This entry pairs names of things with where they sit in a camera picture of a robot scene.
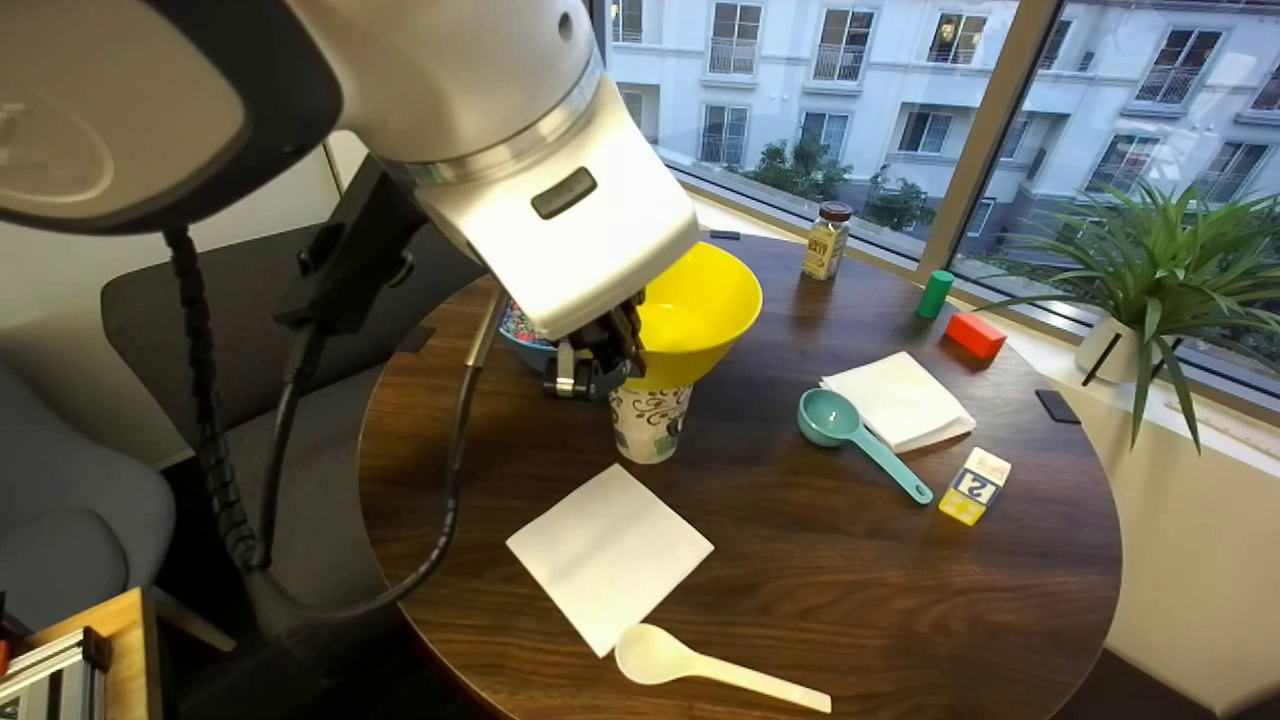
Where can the green potted plant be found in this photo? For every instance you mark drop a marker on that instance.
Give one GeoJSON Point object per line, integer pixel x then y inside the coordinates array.
{"type": "Point", "coordinates": [1175, 273]}

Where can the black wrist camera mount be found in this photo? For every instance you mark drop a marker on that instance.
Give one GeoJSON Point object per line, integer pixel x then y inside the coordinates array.
{"type": "Point", "coordinates": [355, 252]}

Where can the blue grey chair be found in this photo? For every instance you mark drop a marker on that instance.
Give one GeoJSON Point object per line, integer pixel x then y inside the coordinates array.
{"type": "Point", "coordinates": [65, 504]}

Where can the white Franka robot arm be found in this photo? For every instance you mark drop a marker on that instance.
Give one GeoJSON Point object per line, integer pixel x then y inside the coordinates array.
{"type": "Point", "coordinates": [442, 81]}

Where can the wooden board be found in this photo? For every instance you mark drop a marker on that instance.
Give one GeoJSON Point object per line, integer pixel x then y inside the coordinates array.
{"type": "Point", "coordinates": [122, 665]}

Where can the patterned paper cup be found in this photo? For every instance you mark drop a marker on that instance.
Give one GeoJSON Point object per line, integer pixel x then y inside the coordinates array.
{"type": "Point", "coordinates": [649, 424]}

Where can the aluminium frame rail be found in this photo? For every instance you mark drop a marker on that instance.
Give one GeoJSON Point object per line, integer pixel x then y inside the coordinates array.
{"type": "Point", "coordinates": [46, 672]}

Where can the white folded napkin stack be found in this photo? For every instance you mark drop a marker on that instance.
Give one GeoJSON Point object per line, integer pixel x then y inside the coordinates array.
{"type": "Point", "coordinates": [900, 399]}

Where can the small yellow white box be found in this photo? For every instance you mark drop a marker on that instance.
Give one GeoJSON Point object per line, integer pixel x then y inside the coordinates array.
{"type": "Point", "coordinates": [976, 485]}

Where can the white paper sheet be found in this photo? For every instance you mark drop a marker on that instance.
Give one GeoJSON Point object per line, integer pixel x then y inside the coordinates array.
{"type": "Point", "coordinates": [608, 556]}

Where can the red block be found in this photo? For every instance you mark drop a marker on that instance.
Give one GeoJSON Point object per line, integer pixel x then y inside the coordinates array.
{"type": "Point", "coordinates": [973, 336]}

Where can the yellow plastic bowl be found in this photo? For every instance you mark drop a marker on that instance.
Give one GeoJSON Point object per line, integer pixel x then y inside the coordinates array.
{"type": "Point", "coordinates": [702, 307]}

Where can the teal measuring scoop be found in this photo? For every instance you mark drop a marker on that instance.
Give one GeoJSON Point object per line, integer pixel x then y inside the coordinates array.
{"type": "Point", "coordinates": [831, 419]}

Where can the white plastic spoon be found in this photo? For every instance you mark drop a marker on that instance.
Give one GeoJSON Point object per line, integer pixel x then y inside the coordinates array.
{"type": "Point", "coordinates": [652, 653]}

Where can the dark grey chair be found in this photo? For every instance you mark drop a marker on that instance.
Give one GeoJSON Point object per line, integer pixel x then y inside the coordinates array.
{"type": "Point", "coordinates": [202, 345]}

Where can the white plant pot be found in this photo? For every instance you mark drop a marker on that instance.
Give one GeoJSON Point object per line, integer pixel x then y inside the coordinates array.
{"type": "Point", "coordinates": [1107, 359]}

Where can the yellow spice jar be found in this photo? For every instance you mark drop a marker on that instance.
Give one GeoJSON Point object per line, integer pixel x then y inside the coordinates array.
{"type": "Point", "coordinates": [824, 248]}

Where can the green block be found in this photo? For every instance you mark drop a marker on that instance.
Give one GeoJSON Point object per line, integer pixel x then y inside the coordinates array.
{"type": "Point", "coordinates": [934, 299]}

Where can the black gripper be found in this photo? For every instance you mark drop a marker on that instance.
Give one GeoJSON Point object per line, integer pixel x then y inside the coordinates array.
{"type": "Point", "coordinates": [585, 348]}

